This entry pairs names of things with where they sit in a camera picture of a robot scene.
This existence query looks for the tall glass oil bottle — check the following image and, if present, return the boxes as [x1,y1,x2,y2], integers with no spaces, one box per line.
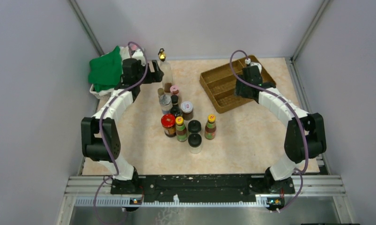
[158,48,174,93]

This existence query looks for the silver lid salt jar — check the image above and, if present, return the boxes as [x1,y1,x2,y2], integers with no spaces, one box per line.
[159,94,172,114]

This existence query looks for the woven wicker divided tray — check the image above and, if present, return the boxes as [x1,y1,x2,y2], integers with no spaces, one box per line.
[199,57,276,113]

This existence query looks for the yellow cap chili sauce bottle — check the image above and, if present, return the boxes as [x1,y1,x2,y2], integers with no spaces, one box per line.
[175,116,188,142]

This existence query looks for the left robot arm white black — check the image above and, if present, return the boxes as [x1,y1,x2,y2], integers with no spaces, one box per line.
[81,58,164,194]

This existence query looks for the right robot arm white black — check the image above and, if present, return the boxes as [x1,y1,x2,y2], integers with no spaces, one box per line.
[235,63,327,193]

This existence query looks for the yellow label pepper shaker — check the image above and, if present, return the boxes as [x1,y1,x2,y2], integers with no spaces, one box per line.
[157,88,165,98]

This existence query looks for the pink lid spice jar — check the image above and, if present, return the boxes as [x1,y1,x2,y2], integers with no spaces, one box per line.
[170,85,180,97]

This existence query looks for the green cloth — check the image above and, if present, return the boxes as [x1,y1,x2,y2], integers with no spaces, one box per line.
[88,45,123,93]

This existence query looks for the white plastic basket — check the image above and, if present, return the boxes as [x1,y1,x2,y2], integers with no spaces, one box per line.
[89,54,126,100]

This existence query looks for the black cap soy bottle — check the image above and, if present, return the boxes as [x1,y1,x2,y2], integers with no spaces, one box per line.
[170,95,182,117]

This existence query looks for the white lid sauce jar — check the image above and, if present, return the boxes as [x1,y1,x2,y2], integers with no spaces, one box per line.
[180,101,194,120]

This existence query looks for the red lid sauce jar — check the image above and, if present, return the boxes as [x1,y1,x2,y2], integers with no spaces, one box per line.
[161,113,176,137]

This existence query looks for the black lid clear jar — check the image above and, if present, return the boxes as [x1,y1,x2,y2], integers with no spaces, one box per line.
[188,120,202,134]
[188,133,202,154]

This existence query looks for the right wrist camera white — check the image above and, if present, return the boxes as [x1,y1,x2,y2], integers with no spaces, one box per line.
[244,58,262,74]

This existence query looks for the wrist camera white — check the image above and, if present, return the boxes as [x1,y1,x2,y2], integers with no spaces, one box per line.
[132,49,147,67]
[244,58,262,74]

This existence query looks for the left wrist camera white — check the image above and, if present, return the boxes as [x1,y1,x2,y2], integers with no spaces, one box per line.
[132,49,147,67]

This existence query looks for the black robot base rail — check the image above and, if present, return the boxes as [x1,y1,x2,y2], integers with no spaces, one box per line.
[110,174,295,210]

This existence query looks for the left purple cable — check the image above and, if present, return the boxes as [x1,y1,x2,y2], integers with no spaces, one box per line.
[92,41,149,225]

